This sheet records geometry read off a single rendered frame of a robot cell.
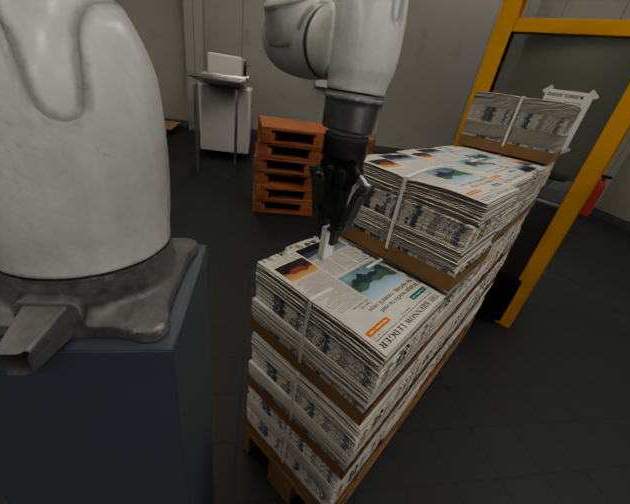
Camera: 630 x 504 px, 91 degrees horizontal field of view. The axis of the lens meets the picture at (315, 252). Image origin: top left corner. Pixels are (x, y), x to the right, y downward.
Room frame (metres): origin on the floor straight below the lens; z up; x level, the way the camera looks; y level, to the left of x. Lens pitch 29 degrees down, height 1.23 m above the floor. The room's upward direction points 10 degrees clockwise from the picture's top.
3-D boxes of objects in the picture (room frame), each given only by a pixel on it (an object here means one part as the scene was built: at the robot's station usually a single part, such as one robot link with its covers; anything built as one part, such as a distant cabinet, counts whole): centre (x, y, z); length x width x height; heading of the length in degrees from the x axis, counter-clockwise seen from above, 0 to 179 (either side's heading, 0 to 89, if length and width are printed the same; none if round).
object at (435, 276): (0.78, -0.36, 0.86); 0.29 x 0.16 x 0.04; 141
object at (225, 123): (5.03, 1.66, 0.66); 2.81 x 0.70 x 1.32; 13
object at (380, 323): (0.98, -0.36, 0.42); 1.17 x 0.39 x 0.83; 142
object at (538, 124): (1.55, -0.80, 0.65); 0.39 x 0.30 x 1.29; 52
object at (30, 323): (0.25, 0.23, 1.03); 0.22 x 0.18 x 0.06; 13
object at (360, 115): (0.54, -0.02, 1.19); 0.09 x 0.09 x 0.06
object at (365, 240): (0.92, -0.19, 0.86); 0.29 x 0.16 x 0.04; 141
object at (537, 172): (1.32, -0.62, 0.95); 0.38 x 0.29 x 0.23; 51
